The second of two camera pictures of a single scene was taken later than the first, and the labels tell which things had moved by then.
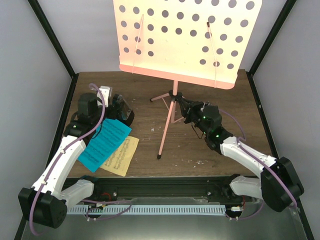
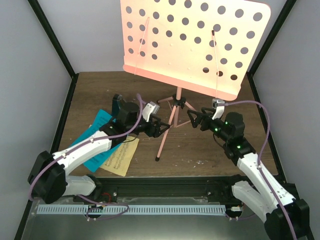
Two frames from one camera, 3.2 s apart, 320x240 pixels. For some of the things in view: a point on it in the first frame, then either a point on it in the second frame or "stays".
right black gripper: x=194 y=106 to x=206 y=118
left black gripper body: x=115 y=113 to x=149 y=131
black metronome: x=122 y=111 stays
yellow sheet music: x=119 y=162 stays
